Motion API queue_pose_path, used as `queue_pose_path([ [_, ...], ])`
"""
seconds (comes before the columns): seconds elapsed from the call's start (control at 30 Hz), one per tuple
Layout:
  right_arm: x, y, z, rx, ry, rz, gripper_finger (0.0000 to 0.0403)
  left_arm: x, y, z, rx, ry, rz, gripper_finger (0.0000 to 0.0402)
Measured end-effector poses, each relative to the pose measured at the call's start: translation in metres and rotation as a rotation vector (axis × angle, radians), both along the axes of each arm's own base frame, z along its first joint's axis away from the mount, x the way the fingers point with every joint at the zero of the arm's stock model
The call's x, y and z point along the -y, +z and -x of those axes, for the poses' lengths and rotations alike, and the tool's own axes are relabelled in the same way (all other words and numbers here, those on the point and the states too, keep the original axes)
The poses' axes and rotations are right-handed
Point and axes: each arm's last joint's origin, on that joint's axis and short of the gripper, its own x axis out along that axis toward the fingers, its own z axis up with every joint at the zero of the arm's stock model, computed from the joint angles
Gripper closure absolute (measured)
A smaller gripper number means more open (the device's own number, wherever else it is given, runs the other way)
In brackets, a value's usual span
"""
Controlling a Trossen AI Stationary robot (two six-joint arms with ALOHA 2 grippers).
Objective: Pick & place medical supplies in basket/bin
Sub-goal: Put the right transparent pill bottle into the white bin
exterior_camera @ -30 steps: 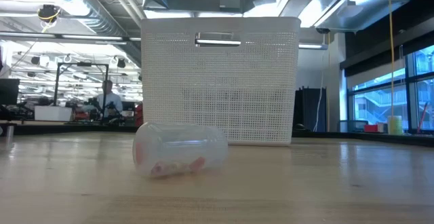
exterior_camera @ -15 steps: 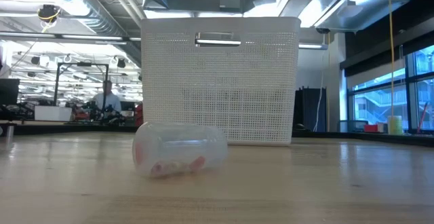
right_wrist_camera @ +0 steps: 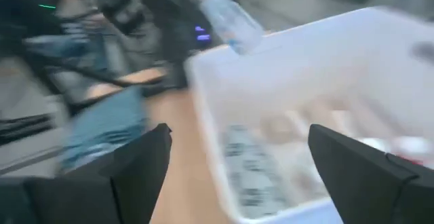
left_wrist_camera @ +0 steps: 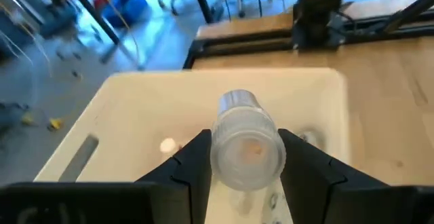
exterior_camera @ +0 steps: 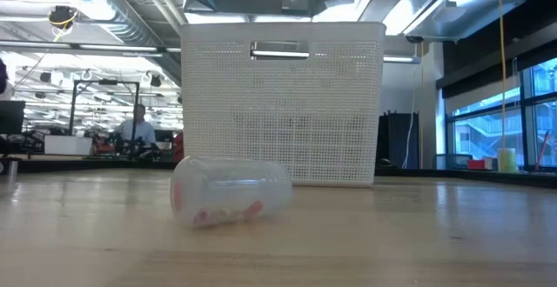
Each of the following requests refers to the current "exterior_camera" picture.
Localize black monitor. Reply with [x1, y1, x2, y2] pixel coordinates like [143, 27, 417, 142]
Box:
[0, 100, 26, 135]

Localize person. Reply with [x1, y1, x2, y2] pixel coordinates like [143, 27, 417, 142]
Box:
[116, 103, 157, 145]

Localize white hanging cord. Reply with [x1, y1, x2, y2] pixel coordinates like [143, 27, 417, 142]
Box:
[402, 58, 419, 169]

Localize yellow-green cup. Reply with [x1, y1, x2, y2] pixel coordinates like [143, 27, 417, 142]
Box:
[497, 147, 518, 174]

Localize strip light fixture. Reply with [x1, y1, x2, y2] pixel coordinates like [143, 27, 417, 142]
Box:
[382, 54, 421, 64]

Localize white perforated plastic basket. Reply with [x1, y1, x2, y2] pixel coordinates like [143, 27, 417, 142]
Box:
[179, 21, 387, 188]

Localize black table frame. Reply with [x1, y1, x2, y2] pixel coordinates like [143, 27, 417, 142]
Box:
[19, 154, 557, 189]

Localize black metal rig frame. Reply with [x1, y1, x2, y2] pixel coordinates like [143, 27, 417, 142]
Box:
[69, 79, 141, 156]

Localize white box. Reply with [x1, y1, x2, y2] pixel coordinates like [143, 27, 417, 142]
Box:
[44, 135, 93, 157]

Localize clear vial pink contents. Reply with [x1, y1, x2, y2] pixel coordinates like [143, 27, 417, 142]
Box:
[169, 155, 294, 230]

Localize red chair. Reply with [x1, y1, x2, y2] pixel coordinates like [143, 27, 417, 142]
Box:
[172, 132, 184, 162]

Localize black folding panels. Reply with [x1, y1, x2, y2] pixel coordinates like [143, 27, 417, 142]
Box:
[376, 110, 419, 170]

